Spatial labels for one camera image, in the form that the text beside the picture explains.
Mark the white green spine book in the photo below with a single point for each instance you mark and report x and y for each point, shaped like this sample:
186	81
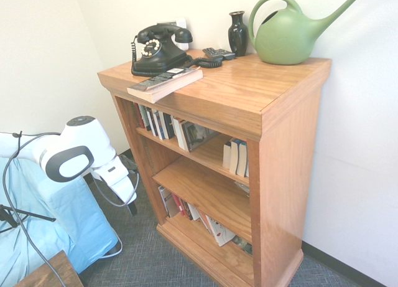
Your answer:
145	119

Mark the leaning grey cover book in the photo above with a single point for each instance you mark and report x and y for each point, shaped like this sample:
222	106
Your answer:
197	134

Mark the green plastic watering can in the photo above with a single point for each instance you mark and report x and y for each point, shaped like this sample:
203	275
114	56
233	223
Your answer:
283	38

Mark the thin black spine book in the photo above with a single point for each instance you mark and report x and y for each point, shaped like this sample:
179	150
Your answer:
151	122

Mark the white wall plate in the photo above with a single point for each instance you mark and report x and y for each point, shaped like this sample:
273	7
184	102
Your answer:
182	22

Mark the leaning white paged book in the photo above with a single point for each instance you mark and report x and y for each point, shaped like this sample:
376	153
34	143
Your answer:
181	134

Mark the white red blue spine book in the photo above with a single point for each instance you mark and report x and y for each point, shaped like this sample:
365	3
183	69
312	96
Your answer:
158	125

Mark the black glossy vase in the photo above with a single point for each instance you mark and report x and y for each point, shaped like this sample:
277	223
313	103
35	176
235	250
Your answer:
237	31

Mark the plain white book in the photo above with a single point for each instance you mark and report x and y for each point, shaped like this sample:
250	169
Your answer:
193	211

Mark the wooden bookshelf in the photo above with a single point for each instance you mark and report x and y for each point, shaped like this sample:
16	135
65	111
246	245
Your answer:
280	143

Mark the wide black spine book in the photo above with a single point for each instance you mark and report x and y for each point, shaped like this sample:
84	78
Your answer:
167	126

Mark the white book red artwork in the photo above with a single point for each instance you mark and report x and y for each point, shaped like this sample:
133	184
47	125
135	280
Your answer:
220	232

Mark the dark maroon spine book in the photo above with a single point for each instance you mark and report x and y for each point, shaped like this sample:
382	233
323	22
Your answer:
187	209

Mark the black telephone handset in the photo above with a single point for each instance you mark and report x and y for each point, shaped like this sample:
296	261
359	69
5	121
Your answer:
164	31

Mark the white metal frame foot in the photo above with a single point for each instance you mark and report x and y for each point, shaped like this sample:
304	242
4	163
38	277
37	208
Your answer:
115	251

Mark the thick black cover paperback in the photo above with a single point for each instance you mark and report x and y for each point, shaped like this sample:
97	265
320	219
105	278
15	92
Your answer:
161	83

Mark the dark wooden table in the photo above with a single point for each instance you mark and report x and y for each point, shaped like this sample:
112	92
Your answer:
53	273

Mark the orange spine book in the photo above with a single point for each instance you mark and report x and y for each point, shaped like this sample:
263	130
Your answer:
204	221

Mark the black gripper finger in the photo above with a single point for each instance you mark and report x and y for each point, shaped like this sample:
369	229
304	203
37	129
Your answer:
132	209

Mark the dark floral flat book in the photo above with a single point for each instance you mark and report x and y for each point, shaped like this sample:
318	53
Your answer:
243	245

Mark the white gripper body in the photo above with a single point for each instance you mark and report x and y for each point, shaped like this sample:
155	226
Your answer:
116	178

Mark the blue cover paperback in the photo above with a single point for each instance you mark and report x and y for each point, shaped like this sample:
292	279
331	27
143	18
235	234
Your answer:
235	157
243	161

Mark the white brown cover book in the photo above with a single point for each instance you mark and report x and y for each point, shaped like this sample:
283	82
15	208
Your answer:
168	201

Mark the light blue cloth cover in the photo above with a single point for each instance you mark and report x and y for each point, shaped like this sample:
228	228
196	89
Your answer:
71	212

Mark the black remote control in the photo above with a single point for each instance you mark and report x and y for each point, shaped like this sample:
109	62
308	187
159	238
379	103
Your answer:
212	52
227	54

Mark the short white paged paperback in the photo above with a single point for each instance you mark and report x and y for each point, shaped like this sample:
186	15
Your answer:
227	156

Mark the black tripod stand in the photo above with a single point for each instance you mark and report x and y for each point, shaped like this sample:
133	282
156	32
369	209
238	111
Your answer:
28	214

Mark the dark red spine book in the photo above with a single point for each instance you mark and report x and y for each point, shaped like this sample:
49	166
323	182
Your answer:
139	115

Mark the black rotary telephone base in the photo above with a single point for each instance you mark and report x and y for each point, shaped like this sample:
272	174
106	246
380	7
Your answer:
161	58

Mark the black rotary telephone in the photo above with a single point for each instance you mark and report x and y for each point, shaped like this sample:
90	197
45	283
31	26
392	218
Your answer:
205	63

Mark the flat lying pale magazine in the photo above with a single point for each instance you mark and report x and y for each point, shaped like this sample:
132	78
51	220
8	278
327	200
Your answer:
243	187

